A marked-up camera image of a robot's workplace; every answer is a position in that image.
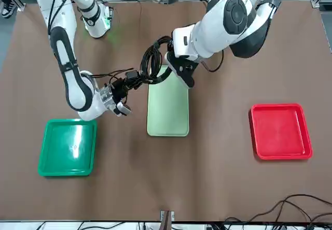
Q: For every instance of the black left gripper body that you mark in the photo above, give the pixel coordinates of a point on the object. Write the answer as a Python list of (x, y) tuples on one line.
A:
[(184, 69)]

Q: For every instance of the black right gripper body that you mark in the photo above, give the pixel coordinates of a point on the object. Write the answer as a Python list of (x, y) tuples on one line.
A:
[(119, 90)]

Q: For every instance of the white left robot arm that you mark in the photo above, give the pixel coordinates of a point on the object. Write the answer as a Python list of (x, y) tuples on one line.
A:
[(215, 33)]

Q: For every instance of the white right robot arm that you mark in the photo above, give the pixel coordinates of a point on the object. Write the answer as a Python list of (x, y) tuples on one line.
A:
[(62, 20)]

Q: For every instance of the pale green flat tray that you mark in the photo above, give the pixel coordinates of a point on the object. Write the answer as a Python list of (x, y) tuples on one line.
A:
[(167, 111)]

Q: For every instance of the dark green plastic tray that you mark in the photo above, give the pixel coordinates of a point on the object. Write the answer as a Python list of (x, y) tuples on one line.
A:
[(59, 157)]

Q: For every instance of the red plastic tray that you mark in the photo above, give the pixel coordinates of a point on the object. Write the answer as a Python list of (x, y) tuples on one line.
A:
[(280, 131)]

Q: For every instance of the aluminium frame post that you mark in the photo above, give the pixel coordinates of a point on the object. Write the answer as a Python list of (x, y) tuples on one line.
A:
[(167, 222)]

